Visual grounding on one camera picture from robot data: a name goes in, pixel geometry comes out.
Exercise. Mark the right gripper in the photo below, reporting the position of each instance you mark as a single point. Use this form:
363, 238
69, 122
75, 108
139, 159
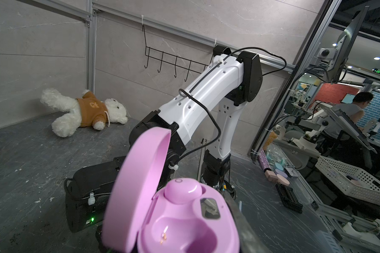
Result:
87, 193

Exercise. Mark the pink earbud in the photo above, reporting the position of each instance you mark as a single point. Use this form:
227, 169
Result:
183, 190

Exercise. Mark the pink earbud case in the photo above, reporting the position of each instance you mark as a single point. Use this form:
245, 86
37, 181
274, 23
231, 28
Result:
138, 216

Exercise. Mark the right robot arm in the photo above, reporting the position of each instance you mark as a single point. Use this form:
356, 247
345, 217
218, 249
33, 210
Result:
221, 92

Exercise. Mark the white teddy bear brown shirt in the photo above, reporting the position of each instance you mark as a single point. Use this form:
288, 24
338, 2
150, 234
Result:
83, 112

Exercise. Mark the seated person in background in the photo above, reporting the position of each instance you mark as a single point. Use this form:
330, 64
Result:
355, 111

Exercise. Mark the white perforated plastic basket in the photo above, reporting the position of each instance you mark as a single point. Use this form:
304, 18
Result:
350, 180

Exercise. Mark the black wall hook rack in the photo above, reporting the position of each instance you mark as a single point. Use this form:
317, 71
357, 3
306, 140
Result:
176, 61

